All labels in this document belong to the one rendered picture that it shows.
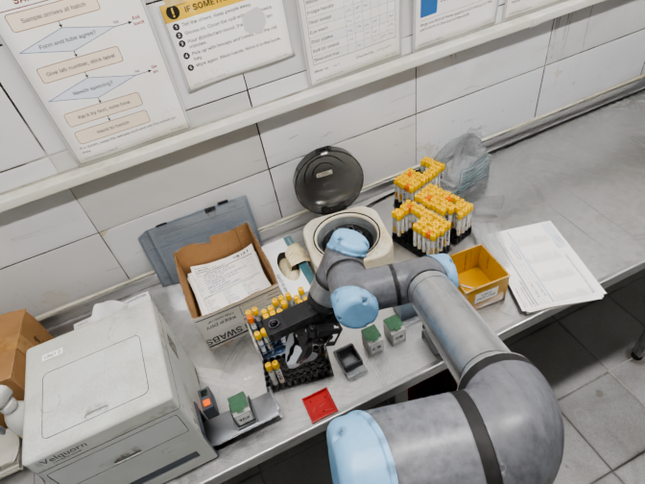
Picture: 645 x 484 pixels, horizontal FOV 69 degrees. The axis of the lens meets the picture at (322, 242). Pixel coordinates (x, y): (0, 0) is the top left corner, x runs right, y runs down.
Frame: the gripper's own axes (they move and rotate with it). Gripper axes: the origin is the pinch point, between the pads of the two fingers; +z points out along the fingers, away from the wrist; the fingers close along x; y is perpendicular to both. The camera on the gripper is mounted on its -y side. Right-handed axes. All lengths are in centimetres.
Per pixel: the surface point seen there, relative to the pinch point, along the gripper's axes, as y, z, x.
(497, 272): 58, -22, 3
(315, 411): 9.8, 13.4, -5.0
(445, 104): 68, -48, 58
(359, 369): 21.7, 5.2, -0.9
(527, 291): 66, -20, -3
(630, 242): 99, -37, -3
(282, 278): 13.2, 4.0, 32.8
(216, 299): -3.4, 14.2, 36.6
